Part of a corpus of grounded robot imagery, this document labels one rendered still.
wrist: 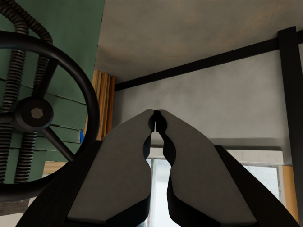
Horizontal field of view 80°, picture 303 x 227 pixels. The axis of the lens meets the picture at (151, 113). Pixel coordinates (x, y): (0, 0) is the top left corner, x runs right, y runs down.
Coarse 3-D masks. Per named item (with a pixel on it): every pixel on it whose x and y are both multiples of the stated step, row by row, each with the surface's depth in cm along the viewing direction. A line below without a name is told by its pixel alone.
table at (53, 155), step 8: (16, 136) 37; (40, 136) 41; (16, 144) 37; (40, 144) 41; (48, 144) 42; (72, 144) 56; (80, 144) 59; (48, 152) 51; (56, 152) 52; (72, 152) 56; (48, 160) 50; (56, 160) 52; (64, 160) 54
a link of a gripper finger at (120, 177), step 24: (144, 120) 11; (120, 144) 9; (144, 144) 9; (96, 168) 8; (120, 168) 8; (144, 168) 8; (96, 192) 7; (120, 192) 7; (144, 192) 7; (72, 216) 6; (96, 216) 6; (120, 216) 6; (144, 216) 7
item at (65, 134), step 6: (54, 126) 53; (18, 132) 46; (24, 132) 47; (60, 132) 54; (66, 132) 55; (72, 132) 57; (78, 132) 58; (60, 138) 54; (66, 138) 55; (72, 138) 57
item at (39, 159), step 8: (16, 152) 37; (40, 152) 40; (8, 160) 36; (16, 160) 37; (32, 160) 39; (40, 160) 40; (8, 168) 36; (16, 168) 37; (32, 168) 39; (40, 168) 40; (8, 176) 36; (32, 176) 39; (40, 176) 40
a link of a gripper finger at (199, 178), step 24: (168, 120) 11; (168, 144) 10; (192, 144) 9; (192, 168) 8; (216, 168) 8; (168, 192) 8; (192, 192) 7; (216, 192) 7; (240, 192) 7; (192, 216) 7; (216, 216) 6; (240, 216) 6
